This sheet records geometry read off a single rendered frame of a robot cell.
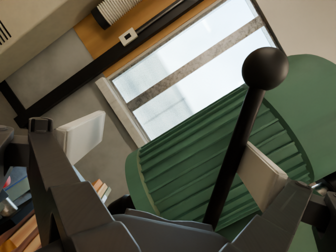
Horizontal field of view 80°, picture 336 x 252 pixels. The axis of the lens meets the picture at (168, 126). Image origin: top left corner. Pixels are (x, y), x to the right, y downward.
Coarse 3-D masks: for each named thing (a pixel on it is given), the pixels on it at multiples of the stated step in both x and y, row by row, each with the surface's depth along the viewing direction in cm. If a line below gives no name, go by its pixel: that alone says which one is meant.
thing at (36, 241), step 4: (36, 236) 39; (32, 240) 38; (36, 240) 38; (28, 244) 37; (32, 244) 37; (36, 244) 38; (24, 248) 36; (28, 248) 36; (32, 248) 37; (36, 248) 37
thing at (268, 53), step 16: (272, 48) 15; (256, 64) 15; (272, 64) 15; (288, 64) 15; (256, 80) 16; (272, 80) 15; (256, 96) 16; (240, 112) 17; (256, 112) 17; (240, 128) 17; (240, 144) 17; (224, 160) 18; (224, 176) 18; (224, 192) 18; (208, 208) 19
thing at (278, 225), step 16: (288, 192) 11; (304, 192) 11; (272, 208) 9; (288, 208) 9; (304, 208) 9; (256, 224) 7; (272, 224) 7; (288, 224) 8; (240, 240) 6; (256, 240) 6; (272, 240) 6; (288, 240) 6
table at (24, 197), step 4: (76, 172) 67; (80, 176) 67; (80, 180) 66; (84, 180) 68; (28, 192) 48; (20, 196) 46; (24, 196) 47; (28, 196) 48; (16, 200) 45; (20, 200) 45; (24, 200) 46; (16, 204) 44; (0, 216) 40
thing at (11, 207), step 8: (8, 200) 37; (8, 208) 36; (16, 208) 37; (24, 208) 35; (32, 208) 37; (8, 216) 35; (16, 216) 33; (24, 216) 35; (0, 224) 33; (8, 224) 33; (16, 224) 33; (0, 232) 33
